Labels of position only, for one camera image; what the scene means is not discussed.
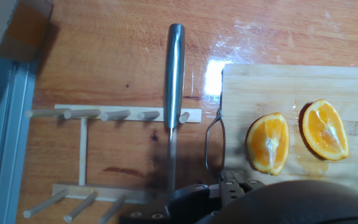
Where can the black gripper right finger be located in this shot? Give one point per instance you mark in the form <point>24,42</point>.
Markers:
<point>235,186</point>

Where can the steel cleaver knife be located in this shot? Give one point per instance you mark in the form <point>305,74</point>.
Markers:
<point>174,77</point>

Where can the cardboard box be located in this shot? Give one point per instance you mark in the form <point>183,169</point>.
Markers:
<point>11,25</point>

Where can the wooden cutting board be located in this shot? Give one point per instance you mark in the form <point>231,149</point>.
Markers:
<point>306,87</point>

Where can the large brown wooden board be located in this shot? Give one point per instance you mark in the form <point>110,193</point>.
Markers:
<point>104,46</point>

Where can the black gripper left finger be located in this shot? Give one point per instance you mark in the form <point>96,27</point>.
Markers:
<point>172,208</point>

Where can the cut orange piece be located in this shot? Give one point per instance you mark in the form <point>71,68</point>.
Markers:
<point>269,144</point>
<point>325,129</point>

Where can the wooden dish rack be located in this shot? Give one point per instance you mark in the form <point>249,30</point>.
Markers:
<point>104,115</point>

